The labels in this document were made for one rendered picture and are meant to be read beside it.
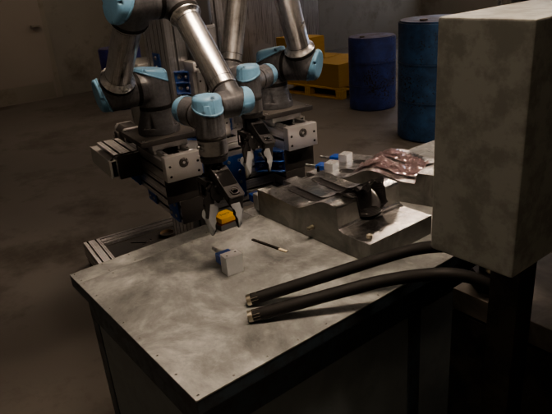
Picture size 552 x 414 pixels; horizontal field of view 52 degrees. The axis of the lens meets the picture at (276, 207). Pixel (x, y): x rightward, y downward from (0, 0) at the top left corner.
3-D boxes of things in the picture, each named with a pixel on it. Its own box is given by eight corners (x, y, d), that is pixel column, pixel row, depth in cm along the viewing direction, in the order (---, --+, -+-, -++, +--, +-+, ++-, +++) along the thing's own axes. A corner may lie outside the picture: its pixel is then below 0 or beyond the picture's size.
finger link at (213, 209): (205, 230, 155) (210, 197, 153) (215, 236, 150) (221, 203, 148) (195, 230, 153) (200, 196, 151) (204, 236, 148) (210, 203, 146)
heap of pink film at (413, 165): (348, 173, 204) (348, 153, 200) (370, 158, 217) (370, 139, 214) (418, 184, 189) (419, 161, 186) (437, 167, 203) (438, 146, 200)
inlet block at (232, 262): (206, 259, 164) (204, 242, 162) (222, 253, 167) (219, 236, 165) (227, 276, 154) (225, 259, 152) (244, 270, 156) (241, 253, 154)
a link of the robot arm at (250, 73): (264, 62, 182) (252, 66, 175) (267, 96, 186) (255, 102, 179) (243, 62, 185) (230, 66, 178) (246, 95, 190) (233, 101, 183)
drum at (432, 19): (435, 149, 492) (440, 21, 451) (381, 134, 546) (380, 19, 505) (487, 132, 525) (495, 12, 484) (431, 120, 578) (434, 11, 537)
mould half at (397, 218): (259, 214, 191) (255, 176, 186) (317, 192, 205) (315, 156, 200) (370, 264, 154) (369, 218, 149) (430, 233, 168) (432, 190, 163)
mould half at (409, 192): (316, 187, 210) (315, 158, 205) (350, 166, 229) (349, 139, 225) (451, 210, 182) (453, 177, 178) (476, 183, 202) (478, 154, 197)
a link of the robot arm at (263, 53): (265, 78, 235) (263, 44, 230) (295, 78, 230) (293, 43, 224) (252, 84, 225) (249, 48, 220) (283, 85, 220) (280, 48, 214)
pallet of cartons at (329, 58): (271, 89, 781) (267, 37, 754) (326, 78, 826) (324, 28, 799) (327, 103, 682) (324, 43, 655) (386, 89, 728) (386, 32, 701)
